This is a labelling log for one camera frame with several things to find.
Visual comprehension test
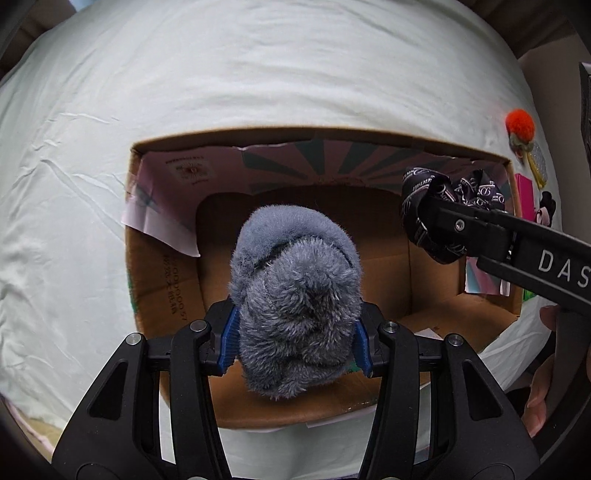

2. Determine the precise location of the black patterned scrunchie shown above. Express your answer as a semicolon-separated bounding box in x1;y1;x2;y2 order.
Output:
402;167;505;219

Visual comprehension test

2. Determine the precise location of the black sock bundle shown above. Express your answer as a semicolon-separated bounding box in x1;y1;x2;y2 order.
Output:
535;191;557;227

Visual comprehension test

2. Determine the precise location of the grey fluffy sock ball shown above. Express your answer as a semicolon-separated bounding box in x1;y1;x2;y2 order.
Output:
228;205;363;400

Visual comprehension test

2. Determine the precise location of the orange pompom toy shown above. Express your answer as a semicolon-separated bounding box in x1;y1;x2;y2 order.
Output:
505;109;536;159

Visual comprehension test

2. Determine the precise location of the magenta pink pouch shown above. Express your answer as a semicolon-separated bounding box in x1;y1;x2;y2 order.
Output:
514;174;536;222

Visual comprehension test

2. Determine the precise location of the person right hand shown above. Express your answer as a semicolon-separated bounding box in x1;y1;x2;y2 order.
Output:
522;305;560;437

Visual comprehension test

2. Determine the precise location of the open cardboard box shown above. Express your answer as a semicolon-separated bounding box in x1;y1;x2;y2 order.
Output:
123;128;521;430

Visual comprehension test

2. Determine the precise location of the pale green bed sheet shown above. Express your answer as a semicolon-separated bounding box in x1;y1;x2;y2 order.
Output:
0;0;562;478

